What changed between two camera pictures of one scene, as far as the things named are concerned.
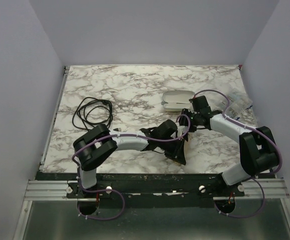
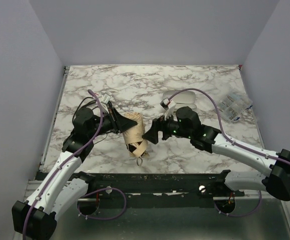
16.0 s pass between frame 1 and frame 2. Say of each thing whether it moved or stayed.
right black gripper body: moved
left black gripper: moved
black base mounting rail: stayed
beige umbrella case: stayed
